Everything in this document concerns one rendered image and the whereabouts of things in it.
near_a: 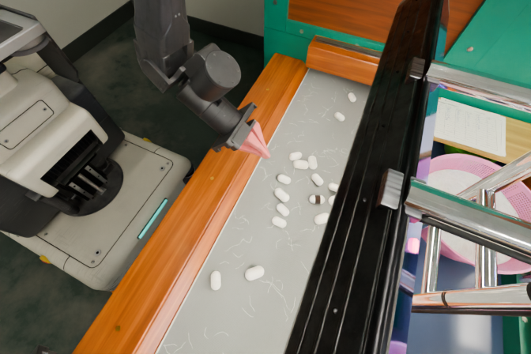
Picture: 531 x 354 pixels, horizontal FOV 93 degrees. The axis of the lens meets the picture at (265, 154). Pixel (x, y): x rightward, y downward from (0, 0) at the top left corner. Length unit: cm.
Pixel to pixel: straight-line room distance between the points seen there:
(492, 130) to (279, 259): 62
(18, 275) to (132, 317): 120
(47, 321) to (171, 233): 108
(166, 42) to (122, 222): 91
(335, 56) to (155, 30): 48
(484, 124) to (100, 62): 234
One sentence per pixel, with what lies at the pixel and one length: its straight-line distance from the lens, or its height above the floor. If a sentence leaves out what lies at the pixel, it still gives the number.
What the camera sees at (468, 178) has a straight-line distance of 79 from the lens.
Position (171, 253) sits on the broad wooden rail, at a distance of 56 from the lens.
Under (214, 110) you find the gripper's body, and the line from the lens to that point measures 44.
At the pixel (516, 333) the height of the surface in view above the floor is 71.
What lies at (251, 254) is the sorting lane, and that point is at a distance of 56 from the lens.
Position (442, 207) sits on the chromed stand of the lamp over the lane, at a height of 112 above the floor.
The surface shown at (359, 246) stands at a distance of 21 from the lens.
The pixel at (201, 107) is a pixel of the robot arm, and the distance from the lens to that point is 44.
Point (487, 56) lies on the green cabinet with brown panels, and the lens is 82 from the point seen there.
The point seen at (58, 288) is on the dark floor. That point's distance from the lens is 160.
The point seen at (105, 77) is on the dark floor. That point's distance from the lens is 227.
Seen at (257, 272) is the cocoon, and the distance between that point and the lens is 53.
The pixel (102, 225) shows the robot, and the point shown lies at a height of 28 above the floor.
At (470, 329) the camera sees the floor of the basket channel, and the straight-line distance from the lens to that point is 74.
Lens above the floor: 129
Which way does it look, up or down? 59 degrees down
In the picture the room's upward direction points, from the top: straight up
